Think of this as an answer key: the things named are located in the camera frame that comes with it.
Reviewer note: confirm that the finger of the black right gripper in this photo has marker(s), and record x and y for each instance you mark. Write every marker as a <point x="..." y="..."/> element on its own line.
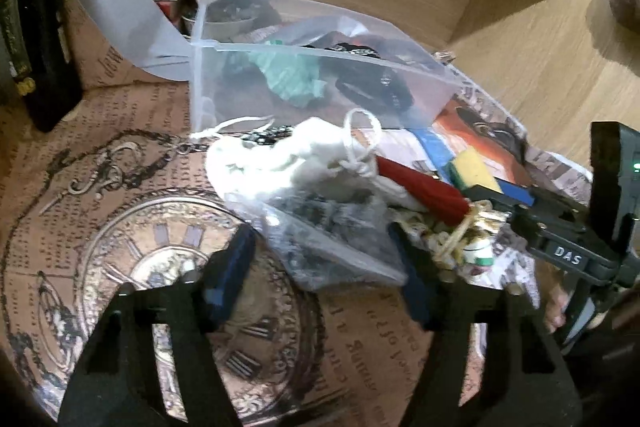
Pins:
<point x="534" y="203"/>
<point x="545" y="241"/>

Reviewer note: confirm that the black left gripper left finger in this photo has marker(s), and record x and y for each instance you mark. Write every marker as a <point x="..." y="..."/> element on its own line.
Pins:
<point x="116" y="381"/>

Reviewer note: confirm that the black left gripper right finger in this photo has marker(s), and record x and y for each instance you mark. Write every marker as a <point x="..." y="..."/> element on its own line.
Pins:
<point x="491" y="361"/>

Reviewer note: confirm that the white patterned fabric bundle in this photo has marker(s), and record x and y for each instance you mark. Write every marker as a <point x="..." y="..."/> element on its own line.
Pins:
<point x="453" y="249"/>

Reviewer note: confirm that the yellow sponge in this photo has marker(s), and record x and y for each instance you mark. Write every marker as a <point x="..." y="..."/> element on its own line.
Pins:
<point x="467" y="169"/>

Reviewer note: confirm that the red felt pouch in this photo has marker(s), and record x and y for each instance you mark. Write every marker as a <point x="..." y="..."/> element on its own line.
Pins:
<point x="442" y="200"/>

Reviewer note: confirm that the clear bag with dark items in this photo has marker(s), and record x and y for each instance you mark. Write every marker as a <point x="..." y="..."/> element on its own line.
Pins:
<point x="324" y="242"/>

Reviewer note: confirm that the right hand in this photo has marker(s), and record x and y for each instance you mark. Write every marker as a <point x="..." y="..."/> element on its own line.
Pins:
<point x="555" y="302"/>

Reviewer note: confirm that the vintage clock print table cover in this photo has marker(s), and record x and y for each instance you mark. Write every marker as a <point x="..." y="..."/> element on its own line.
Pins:
<point x="115" y="194"/>

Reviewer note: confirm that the mint green cloth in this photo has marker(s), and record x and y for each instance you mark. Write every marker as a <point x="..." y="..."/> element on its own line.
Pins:
<point x="295" y="77"/>

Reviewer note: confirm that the clear plastic storage box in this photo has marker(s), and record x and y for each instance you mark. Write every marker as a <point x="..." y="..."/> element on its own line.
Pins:
<point x="367" y="63"/>

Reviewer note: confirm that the dark bottle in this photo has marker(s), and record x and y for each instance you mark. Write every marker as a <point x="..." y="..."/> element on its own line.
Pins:
<point x="41" y="63"/>

